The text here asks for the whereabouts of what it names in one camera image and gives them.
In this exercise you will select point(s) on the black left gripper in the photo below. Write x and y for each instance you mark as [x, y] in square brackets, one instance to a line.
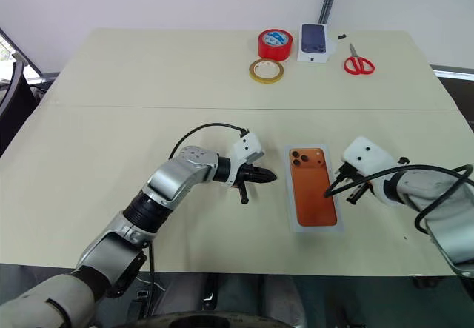
[246, 175]

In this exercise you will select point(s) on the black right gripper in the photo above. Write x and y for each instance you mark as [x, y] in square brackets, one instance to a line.
[357, 194]

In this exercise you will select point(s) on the orange smartphone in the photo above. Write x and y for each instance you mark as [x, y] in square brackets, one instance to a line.
[313, 194]

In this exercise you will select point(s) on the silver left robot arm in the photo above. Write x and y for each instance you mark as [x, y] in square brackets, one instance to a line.
[174, 180]

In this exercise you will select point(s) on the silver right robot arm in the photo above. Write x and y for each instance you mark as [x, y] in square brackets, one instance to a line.
[452, 231]

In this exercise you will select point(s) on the white phone box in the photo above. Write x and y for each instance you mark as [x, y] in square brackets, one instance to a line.
[313, 39]

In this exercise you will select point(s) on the yellow tape roll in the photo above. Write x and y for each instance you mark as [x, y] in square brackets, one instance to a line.
[266, 80]

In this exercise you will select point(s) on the red tape roll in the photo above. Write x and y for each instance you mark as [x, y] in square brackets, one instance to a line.
[266, 52]

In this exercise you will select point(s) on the small black clip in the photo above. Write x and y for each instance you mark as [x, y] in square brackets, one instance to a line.
[342, 36]

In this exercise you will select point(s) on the grey metal bar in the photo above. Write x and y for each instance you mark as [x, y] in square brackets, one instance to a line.
[455, 74]

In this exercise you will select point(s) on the black office chair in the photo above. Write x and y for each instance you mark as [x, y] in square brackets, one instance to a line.
[15, 113]

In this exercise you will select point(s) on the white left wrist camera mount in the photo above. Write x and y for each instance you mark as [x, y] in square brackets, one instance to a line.
[248, 146]

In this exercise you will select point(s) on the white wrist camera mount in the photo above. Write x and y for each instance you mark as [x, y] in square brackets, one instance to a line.
[366, 154]
[248, 146]

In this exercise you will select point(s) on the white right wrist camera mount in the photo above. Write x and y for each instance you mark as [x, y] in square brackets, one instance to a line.
[366, 154]

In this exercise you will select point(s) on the dark slanted frame bar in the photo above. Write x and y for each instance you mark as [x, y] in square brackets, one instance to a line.
[22, 52]

